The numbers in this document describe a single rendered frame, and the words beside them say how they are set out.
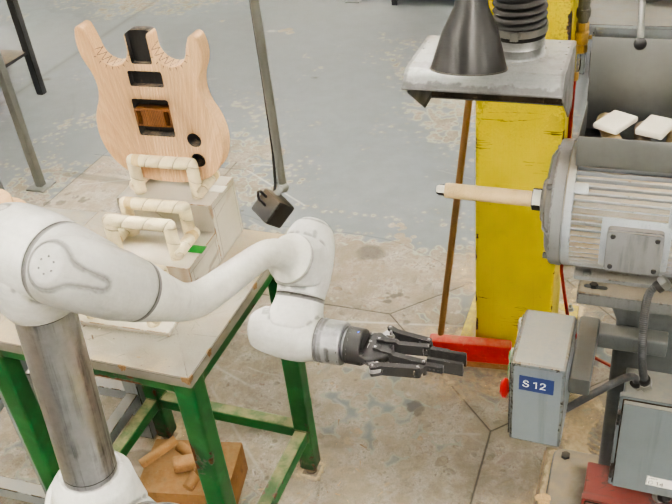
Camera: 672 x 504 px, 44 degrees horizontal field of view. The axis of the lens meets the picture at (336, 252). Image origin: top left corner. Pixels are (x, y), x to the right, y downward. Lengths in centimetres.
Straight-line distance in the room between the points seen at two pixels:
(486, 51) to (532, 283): 160
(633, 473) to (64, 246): 126
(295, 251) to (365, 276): 201
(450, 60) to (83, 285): 72
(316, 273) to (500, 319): 153
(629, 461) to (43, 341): 119
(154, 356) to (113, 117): 63
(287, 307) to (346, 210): 245
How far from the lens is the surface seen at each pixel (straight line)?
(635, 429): 181
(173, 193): 218
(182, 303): 135
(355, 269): 366
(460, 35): 146
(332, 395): 307
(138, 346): 198
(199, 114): 204
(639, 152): 157
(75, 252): 119
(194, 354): 191
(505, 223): 283
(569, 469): 246
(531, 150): 267
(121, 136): 219
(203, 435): 200
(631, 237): 158
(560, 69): 160
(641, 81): 167
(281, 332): 165
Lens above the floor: 216
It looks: 35 degrees down
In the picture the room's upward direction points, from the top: 7 degrees counter-clockwise
